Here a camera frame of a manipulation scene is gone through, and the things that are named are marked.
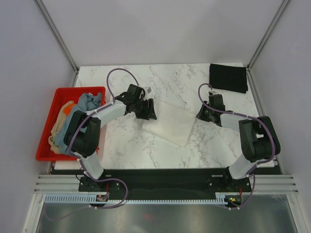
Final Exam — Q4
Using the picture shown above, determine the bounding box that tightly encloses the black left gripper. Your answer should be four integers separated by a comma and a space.
133, 98, 156, 120

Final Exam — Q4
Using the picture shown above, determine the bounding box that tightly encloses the white t-shirt red print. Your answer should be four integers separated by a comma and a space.
142, 101, 195, 147

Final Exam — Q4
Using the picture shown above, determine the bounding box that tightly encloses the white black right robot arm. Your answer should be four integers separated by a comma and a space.
196, 92, 281, 191

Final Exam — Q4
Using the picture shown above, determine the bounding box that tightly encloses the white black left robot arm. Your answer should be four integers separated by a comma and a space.
64, 84, 157, 191

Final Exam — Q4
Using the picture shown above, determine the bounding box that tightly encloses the folded black t-shirt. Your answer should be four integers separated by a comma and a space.
209, 64, 248, 94

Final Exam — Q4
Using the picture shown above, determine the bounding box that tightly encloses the light blue t-shirt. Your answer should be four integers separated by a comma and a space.
55, 92, 103, 155

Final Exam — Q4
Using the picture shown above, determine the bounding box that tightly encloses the orange garment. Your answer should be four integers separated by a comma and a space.
63, 104, 75, 116

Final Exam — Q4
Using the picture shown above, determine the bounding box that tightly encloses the red plastic bin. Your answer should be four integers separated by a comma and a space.
36, 86, 105, 162

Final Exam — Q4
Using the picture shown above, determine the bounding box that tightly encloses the beige t-shirt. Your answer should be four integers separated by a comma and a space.
48, 100, 75, 154

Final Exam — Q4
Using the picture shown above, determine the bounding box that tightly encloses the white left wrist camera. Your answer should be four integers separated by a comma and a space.
143, 87, 152, 95

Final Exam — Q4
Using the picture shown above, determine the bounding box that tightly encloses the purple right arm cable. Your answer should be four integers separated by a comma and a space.
198, 83, 278, 178

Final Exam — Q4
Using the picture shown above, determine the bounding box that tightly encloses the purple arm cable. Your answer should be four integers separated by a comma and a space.
198, 83, 278, 178
68, 68, 139, 183

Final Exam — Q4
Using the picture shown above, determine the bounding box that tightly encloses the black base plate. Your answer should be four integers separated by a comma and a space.
78, 166, 280, 201

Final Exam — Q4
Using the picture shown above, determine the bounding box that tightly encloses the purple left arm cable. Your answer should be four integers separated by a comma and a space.
68, 68, 139, 183

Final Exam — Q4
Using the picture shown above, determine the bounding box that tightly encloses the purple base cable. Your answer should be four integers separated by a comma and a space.
87, 177, 129, 211

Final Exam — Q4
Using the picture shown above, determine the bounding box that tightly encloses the white slotted cable duct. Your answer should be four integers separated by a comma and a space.
44, 194, 227, 205

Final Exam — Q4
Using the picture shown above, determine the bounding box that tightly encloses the right aluminium frame post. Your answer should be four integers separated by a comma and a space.
247, 0, 292, 72

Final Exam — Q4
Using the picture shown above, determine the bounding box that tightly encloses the aluminium frame post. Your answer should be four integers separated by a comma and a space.
34, 0, 79, 73
247, 0, 292, 72

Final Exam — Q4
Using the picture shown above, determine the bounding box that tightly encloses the left aluminium frame post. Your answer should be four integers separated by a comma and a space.
34, 0, 79, 73

